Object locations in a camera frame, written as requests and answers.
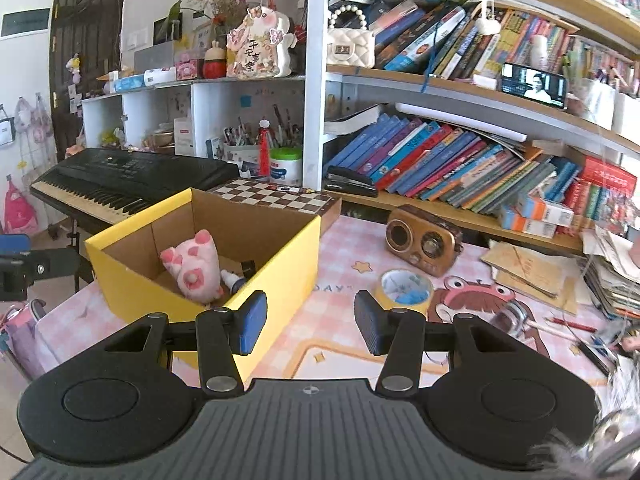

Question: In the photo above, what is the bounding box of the pink cat ornament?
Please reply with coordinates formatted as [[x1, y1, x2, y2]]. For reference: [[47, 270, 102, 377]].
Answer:
[[226, 6, 297, 79]]

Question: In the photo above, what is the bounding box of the white cartoon desk mat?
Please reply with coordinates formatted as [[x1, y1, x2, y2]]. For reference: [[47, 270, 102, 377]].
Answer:
[[259, 336, 612, 391]]

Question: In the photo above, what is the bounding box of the white spray bottle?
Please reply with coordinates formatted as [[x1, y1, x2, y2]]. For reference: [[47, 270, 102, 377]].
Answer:
[[220, 269, 246, 295]]

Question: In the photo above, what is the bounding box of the white green lid jar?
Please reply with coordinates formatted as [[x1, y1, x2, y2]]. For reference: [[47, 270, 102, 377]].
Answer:
[[270, 148, 303, 186]]

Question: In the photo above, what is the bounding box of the red tassel ornament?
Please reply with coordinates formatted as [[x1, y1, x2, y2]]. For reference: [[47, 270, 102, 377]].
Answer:
[[258, 118, 271, 178]]

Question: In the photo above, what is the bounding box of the wooden chess board box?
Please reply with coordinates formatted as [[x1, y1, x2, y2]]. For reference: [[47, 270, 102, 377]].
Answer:
[[209, 179, 342, 234]]

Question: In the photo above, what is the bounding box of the pile of papers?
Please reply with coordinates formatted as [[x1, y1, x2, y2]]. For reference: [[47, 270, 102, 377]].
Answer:
[[580, 226, 639, 321]]

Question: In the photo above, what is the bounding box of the pink plush pig toy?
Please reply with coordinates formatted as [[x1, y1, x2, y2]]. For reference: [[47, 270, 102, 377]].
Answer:
[[160, 229, 224, 304]]

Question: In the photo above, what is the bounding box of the smartphone on shelf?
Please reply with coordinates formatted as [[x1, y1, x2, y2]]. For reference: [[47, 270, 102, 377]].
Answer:
[[500, 63, 568, 110]]

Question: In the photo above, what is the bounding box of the brown paper envelopes stack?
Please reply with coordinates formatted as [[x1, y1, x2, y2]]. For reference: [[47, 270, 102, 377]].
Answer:
[[480, 242, 592, 315]]

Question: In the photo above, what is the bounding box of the black binder clip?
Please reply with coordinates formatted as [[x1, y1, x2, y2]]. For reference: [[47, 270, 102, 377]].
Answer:
[[241, 260, 257, 280]]

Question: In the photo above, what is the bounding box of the black electronic keyboard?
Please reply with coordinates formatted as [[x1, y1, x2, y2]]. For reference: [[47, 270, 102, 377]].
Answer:
[[29, 148, 240, 231]]

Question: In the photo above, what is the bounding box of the black stapler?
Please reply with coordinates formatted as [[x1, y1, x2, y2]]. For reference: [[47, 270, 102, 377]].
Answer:
[[323, 166, 378, 197]]

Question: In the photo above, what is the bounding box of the red thick dictionary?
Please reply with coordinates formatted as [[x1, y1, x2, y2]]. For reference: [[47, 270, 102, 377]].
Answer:
[[578, 156, 637, 198]]

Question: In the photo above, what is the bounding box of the yellow cardboard box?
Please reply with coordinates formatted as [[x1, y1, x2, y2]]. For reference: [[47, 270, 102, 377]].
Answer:
[[86, 188, 321, 380]]

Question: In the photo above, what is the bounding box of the purple small device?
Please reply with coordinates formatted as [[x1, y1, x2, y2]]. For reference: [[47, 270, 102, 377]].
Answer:
[[490, 300, 534, 341]]

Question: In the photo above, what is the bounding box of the blue plastic packet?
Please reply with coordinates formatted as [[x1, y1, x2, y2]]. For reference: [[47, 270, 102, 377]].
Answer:
[[395, 289, 430, 306]]

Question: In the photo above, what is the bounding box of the red round doll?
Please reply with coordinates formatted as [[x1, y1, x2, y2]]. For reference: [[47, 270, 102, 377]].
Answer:
[[202, 40, 227, 79]]

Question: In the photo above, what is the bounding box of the yellow tape roll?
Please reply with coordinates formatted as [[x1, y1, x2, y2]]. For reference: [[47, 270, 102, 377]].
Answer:
[[373, 269, 434, 315]]

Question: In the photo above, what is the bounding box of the brown retro radio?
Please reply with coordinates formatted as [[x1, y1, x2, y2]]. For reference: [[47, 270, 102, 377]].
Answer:
[[385, 205, 463, 278]]

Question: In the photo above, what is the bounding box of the pink checkered tablecloth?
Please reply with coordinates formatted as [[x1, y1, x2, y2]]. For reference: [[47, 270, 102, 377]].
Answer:
[[36, 217, 606, 390]]

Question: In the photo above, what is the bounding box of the white quilted pearl handbag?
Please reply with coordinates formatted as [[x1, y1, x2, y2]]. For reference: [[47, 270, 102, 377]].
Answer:
[[326, 4, 375, 68]]

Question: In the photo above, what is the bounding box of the orange white medicine box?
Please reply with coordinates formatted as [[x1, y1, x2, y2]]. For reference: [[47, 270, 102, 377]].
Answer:
[[515, 194, 574, 228]]

